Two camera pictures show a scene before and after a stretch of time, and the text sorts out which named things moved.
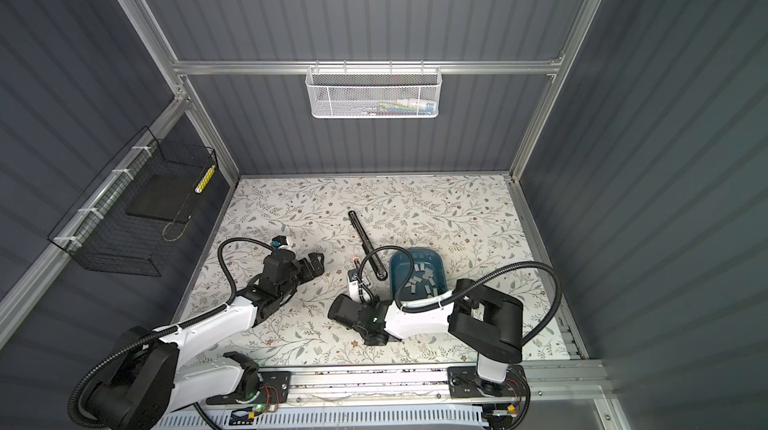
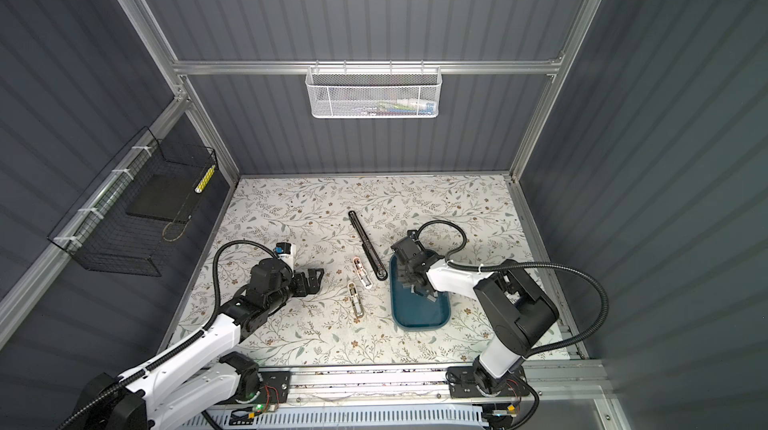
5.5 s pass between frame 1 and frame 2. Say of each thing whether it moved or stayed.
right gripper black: moved
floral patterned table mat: stayed
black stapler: stayed
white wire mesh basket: stayed
